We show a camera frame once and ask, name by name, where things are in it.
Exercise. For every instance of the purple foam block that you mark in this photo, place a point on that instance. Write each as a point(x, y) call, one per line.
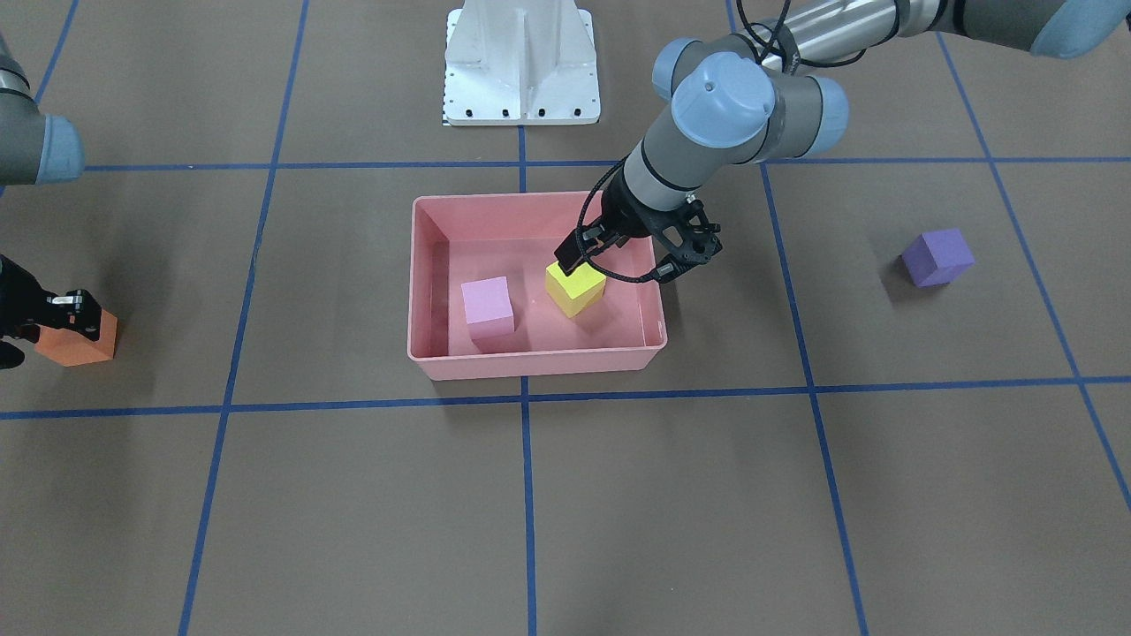
point(937, 257)

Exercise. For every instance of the orange foam block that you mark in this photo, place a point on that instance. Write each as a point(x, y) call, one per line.
point(70, 349)

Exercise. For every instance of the pink plastic bin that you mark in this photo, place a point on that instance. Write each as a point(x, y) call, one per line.
point(459, 239)

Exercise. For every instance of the yellow foam block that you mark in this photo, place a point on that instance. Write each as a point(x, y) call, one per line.
point(573, 293)

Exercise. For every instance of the light pink foam block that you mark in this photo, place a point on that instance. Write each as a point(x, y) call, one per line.
point(488, 308)

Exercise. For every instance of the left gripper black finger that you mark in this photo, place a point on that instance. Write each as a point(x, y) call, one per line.
point(581, 246)

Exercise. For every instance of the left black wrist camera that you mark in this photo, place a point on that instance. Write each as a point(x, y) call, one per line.
point(689, 238)

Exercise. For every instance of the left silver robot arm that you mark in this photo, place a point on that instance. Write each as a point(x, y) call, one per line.
point(754, 96)

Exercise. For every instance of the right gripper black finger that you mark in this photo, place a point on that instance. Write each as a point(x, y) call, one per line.
point(76, 310)

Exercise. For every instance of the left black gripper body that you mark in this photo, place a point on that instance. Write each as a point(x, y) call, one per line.
point(629, 220)

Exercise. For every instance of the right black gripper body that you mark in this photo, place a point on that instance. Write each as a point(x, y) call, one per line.
point(26, 305)

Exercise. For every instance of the white camera stand base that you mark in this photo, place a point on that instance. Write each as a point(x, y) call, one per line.
point(520, 63)

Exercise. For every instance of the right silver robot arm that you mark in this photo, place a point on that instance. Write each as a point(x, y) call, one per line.
point(37, 149)

